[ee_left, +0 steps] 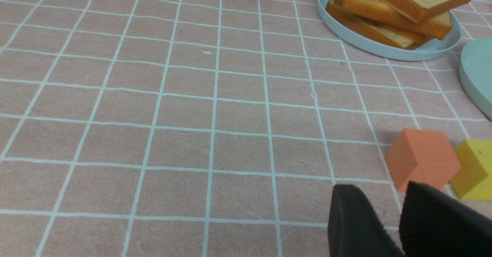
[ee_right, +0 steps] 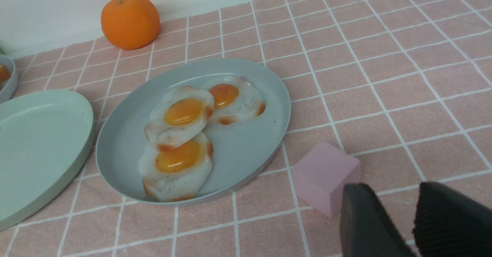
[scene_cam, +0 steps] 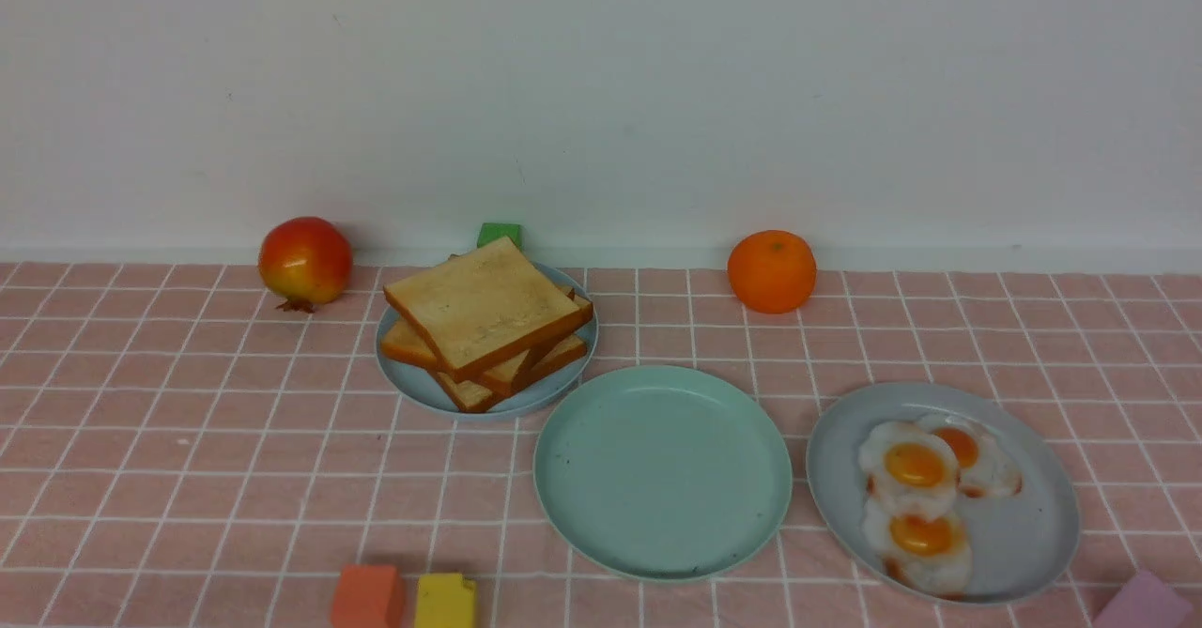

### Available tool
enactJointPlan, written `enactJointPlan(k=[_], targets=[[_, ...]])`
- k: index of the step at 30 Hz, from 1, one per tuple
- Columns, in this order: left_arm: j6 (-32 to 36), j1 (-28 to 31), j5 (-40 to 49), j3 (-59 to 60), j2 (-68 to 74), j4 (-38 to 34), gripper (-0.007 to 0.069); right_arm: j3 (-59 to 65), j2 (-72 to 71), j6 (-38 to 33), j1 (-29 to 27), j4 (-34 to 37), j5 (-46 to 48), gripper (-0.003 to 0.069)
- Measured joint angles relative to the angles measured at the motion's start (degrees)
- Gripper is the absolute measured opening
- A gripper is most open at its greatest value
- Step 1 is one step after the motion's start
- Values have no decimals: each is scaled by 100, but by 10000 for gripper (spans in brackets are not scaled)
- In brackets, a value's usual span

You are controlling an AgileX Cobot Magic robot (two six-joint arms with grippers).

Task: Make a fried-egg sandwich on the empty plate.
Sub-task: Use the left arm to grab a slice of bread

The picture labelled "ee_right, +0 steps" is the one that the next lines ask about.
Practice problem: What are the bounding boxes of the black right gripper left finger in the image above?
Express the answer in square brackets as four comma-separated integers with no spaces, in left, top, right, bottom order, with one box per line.
[340,183,415,257]

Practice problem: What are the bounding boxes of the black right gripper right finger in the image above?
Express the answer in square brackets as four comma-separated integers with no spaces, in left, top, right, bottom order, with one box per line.
[412,182,492,257]

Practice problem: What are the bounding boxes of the fried egg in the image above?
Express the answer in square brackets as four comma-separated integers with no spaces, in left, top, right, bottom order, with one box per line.
[144,86,214,151]
[138,132,214,202]
[200,75,266,125]

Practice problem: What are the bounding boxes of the toast slice top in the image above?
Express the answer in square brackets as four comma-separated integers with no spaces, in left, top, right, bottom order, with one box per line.
[0,64,11,85]

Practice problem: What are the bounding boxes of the pink block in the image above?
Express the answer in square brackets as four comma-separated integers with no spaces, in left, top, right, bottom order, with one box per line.
[291,141,362,218]

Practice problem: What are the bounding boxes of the grey plate with eggs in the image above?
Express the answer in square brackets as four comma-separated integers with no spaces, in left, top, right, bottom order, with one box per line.
[95,58,291,207]

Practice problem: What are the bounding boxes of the pink checkered tablecloth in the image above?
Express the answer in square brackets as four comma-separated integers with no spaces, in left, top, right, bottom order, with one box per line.
[1,0,492,257]

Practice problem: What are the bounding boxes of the orange mandarin fruit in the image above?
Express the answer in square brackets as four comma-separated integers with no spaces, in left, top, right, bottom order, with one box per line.
[100,0,161,50]

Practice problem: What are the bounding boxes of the green centre plate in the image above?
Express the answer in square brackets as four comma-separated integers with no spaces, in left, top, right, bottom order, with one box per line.
[0,90,96,230]

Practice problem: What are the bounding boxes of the blue bread plate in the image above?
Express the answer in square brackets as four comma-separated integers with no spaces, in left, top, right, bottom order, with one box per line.
[0,55,19,104]

